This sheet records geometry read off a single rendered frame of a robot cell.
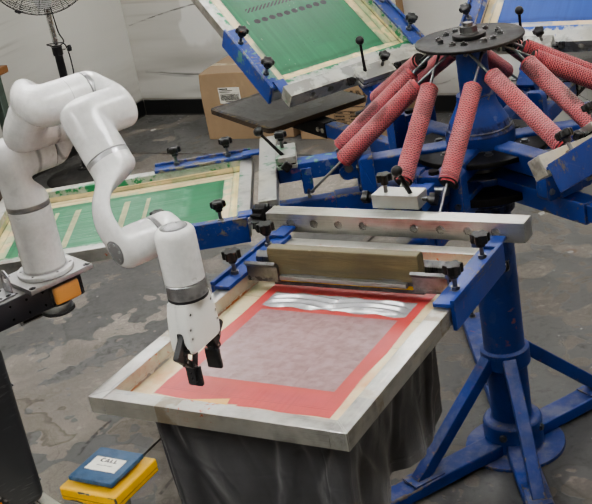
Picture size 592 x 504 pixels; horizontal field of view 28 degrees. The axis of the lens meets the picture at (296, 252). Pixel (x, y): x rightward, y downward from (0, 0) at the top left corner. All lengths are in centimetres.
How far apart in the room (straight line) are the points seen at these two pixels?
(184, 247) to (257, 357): 47
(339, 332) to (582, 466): 138
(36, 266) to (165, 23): 543
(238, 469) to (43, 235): 66
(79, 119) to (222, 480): 79
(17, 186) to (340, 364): 78
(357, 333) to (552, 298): 227
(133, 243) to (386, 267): 70
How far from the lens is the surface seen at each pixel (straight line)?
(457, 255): 272
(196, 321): 213
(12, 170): 255
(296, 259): 271
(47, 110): 229
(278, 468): 237
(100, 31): 794
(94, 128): 220
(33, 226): 260
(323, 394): 230
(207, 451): 243
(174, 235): 207
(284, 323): 260
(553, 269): 494
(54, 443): 435
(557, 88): 316
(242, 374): 243
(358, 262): 263
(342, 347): 245
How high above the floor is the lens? 208
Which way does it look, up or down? 22 degrees down
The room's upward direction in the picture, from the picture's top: 10 degrees counter-clockwise
